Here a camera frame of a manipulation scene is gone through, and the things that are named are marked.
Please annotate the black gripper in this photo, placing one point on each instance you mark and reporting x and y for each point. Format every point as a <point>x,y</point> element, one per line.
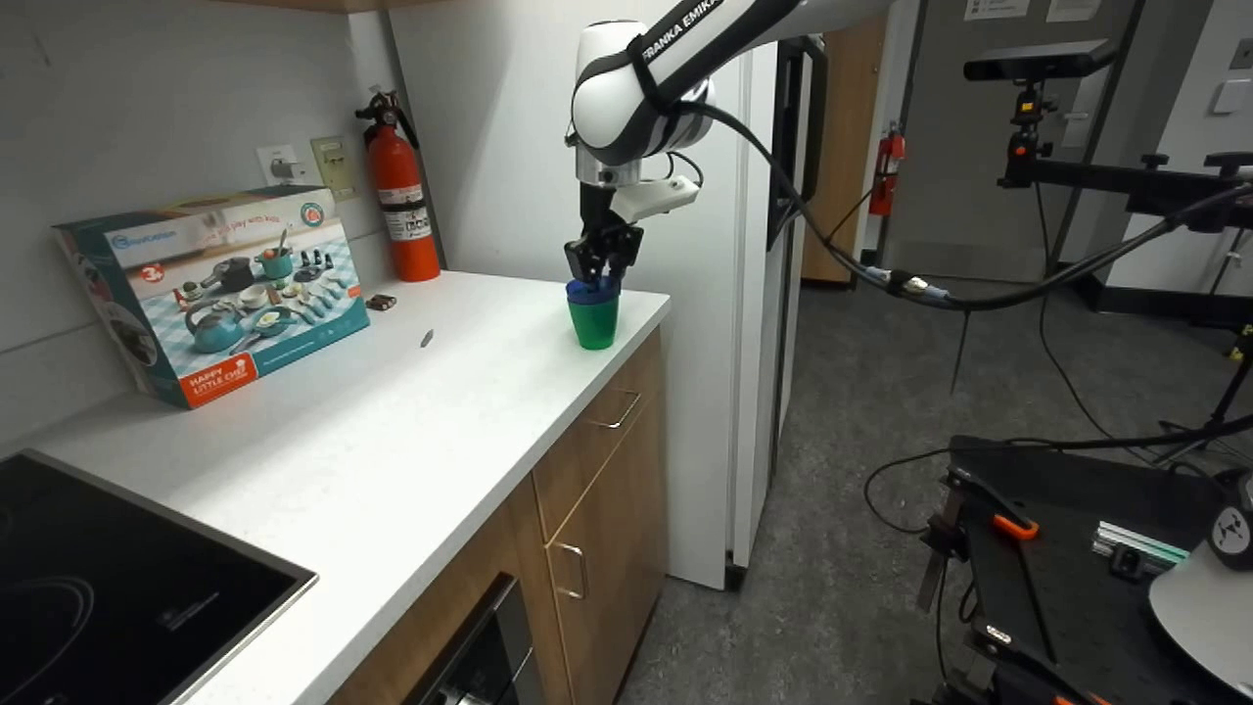
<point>604,223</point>

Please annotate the blue plastic cup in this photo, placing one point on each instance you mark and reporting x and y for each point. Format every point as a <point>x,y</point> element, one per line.
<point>594,295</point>

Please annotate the green plastic cup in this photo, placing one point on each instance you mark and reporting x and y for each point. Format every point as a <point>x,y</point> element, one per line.
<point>594,325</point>

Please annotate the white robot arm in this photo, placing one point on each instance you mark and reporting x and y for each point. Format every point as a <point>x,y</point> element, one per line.
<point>640,78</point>

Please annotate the white refrigerator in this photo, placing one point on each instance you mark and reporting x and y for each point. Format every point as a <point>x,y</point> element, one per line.
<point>510,132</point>

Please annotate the small dark counter scrap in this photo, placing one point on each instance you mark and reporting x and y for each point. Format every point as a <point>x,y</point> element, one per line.
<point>430,338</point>

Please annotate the large red fire extinguisher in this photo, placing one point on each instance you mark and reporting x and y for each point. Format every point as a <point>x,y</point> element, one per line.
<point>403,198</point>

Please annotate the small dark flat object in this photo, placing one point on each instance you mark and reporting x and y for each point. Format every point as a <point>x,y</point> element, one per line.
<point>383,304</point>

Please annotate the wooden kitchen cabinet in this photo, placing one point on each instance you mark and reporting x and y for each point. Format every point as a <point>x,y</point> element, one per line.
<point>611,521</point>

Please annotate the wooden door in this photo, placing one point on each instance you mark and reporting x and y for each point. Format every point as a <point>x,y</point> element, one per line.
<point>848,198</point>

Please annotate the small red fire extinguisher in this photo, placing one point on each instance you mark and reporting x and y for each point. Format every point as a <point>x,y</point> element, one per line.
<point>891,171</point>

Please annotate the cookware set cardboard box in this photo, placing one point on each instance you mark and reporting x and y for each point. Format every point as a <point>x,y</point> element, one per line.
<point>209,308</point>

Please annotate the black oven front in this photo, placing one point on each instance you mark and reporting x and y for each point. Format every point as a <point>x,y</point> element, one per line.
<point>483,653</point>

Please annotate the orange black bar clamp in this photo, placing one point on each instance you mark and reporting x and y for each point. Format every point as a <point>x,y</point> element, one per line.
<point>1016,525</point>

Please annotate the black robot cart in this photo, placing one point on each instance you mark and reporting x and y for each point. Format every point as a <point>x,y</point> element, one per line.
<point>1081,484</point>

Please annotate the black glass cooktop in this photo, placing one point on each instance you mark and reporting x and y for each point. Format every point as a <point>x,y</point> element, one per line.
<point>102,590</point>

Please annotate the teal metal bar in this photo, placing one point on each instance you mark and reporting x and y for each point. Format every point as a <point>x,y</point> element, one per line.
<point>1143,543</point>

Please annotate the black cap with logo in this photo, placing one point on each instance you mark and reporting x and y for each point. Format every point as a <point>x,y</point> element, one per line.
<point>1237,521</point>

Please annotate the white round disc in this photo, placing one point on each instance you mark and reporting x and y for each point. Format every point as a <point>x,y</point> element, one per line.
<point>1208,611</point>

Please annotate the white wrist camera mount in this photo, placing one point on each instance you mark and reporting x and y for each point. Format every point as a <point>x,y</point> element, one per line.
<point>652,198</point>

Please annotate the pale wall sticker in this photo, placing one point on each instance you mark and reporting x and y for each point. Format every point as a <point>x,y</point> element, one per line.
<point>331,164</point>

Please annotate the white wall outlet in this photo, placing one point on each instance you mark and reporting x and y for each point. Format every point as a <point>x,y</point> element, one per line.
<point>289,164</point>

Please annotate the white paper wall notice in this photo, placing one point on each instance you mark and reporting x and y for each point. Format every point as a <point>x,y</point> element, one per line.
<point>995,9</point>
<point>1075,9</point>

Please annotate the black camera on stand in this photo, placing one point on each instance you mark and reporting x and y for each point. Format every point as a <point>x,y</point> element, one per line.
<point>1039,60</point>

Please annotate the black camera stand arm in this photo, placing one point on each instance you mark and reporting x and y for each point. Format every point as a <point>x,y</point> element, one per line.
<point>1123,176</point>

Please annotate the white wall switch panel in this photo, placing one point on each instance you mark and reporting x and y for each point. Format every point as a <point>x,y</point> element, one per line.
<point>1237,95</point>

